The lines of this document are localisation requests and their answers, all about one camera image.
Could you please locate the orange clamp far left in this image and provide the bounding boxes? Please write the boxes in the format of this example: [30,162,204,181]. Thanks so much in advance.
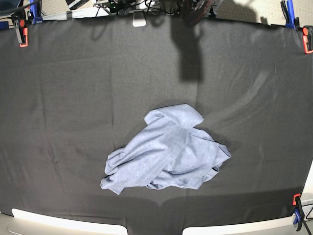
[14,19,28,47]

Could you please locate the blue clamp far right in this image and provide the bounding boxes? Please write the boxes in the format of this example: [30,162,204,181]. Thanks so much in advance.
[280,0,299,31]

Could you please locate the orange clamp far right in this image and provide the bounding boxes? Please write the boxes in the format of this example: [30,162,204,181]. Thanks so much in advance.
[302,25,313,54]

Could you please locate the blue clamp far left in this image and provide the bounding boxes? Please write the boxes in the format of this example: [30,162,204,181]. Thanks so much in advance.
[27,0,43,24]

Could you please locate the light blue t-shirt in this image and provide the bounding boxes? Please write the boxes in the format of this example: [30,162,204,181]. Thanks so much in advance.
[100,104,231,194]

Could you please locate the black table cloth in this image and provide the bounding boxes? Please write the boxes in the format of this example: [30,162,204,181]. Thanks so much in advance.
[0,16,313,230]

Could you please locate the orange blue clamp near right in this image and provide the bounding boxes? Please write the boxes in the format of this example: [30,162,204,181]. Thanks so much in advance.
[292,193,304,232]

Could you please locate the bundle of black cables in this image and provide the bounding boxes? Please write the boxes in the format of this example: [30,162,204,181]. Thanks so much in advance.
[144,0,221,26]

